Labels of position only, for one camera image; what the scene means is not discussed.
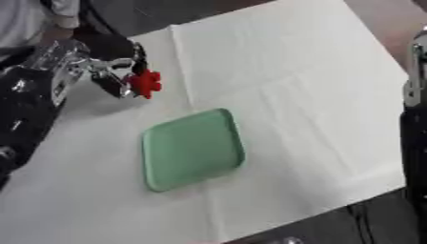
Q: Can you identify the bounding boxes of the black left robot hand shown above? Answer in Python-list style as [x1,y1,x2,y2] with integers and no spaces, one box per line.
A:
[71,31,151,99]

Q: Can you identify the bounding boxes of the red gear-shaped toy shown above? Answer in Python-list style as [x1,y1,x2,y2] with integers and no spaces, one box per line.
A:
[121,69,166,100]

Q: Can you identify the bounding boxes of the person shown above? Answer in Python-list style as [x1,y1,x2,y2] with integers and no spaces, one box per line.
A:
[0,0,84,50]

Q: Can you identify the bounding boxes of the green square tray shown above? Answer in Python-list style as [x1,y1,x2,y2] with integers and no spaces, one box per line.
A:
[140,108,247,193]

